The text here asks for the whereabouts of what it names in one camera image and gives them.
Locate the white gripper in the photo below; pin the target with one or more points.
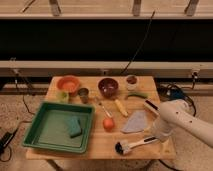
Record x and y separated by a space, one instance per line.
151 107

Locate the white dish brush black bristles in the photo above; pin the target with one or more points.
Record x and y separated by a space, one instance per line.
124 147

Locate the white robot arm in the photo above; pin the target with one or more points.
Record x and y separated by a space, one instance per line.
175 113

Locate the purple bowl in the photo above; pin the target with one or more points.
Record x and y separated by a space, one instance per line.
108 87

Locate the orange bowl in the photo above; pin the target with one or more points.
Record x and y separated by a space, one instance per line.
68 83

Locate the grey blue cloth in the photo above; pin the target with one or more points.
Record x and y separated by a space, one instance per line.
136 123

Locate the white cup brown contents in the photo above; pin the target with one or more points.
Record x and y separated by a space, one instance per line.
131 82

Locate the wooden table board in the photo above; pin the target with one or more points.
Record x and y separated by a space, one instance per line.
101 143

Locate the orange ball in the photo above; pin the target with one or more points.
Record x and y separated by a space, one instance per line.
108 124

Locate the metal cup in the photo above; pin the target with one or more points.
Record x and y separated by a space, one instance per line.
84 95

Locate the green sponge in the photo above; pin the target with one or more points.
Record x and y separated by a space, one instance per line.
74 127

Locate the light green cup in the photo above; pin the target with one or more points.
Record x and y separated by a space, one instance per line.
63 97

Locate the green plastic tray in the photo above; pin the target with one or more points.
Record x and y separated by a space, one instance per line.
51 127

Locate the black power adapter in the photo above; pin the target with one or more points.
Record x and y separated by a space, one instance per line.
4 141

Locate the blue device with cables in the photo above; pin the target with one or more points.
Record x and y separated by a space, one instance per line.
173 92

